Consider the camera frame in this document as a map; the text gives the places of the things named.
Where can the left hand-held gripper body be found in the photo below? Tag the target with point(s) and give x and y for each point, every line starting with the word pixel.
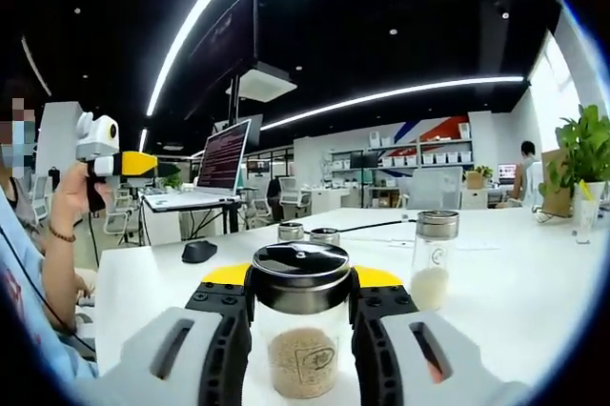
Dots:
pixel 97 136

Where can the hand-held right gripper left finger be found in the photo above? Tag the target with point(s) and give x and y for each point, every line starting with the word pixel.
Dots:
pixel 143 387

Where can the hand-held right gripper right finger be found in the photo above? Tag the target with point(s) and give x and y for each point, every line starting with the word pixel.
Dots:
pixel 476 377

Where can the tall seasoning bottle white contents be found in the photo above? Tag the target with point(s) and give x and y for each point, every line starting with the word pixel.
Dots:
pixel 429 289

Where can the short seasoning bottle beige contents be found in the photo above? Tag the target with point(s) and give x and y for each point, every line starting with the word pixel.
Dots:
pixel 290 230

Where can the tall seasoning bottle brown contents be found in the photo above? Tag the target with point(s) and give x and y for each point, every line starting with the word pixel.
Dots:
pixel 302 363

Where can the short seasoning bottle white contents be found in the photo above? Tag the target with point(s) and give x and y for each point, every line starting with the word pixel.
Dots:
pixel 325 236

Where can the person's left hand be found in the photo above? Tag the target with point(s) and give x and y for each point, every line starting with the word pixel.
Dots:
pixel 69 201

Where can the small green desk plant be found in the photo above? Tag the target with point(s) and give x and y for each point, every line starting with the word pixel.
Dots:
pixel 172 181

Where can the short ceiling light strip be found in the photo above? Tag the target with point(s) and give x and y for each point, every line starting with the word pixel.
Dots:
pixel 143 141

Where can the white laptop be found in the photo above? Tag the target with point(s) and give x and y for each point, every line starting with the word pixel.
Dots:
pixel 224 158

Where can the white office chair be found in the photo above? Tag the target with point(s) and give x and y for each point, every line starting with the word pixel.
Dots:
pixel 40 196
pixel 293 189
pixel 116 220

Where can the black computer mouse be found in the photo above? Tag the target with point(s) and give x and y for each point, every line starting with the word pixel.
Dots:
pixel 199 252

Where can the small hanging monitor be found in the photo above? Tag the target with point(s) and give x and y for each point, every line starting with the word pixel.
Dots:
pixel 256 127

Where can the white ceiling air unit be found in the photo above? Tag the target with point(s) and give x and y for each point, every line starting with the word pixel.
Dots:
pixel 264 86

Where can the long curved ceiling light strip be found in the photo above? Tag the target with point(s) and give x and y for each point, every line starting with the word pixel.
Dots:
pixel 183 34

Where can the large hanging dark monitor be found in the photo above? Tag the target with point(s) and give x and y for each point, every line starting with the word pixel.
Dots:
pixel 229 39

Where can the white low cabinet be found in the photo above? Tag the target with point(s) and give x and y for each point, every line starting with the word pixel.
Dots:
pixel 329 201
pixel 475 199

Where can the grey mesh office chair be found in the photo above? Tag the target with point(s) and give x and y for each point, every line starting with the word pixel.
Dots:
pixel 436 189

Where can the clear plastic cup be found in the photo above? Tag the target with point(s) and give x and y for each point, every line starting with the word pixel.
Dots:
pixel 586 217

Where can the black monitor on stand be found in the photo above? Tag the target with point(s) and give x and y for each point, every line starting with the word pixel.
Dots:
pixel 364 160

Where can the cardboard box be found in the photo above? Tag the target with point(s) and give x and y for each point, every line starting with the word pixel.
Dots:
pixel 474 180

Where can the brown paper bag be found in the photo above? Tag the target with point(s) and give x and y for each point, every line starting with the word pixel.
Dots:
pixel 555 196

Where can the small leafy plant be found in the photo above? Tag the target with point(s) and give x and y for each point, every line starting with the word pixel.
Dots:
pixel 485 171

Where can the row of white storage boxes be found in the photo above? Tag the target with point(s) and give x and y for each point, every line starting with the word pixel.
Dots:
pixel 429 158

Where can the green potted plant white pot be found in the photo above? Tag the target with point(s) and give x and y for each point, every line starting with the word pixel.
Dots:
pixel 586 148

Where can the narrow window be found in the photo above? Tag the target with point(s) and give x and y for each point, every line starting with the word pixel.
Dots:
pixel 548 106

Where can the wall shelf unit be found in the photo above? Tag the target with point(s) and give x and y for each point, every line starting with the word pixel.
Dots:
pixel 400 144

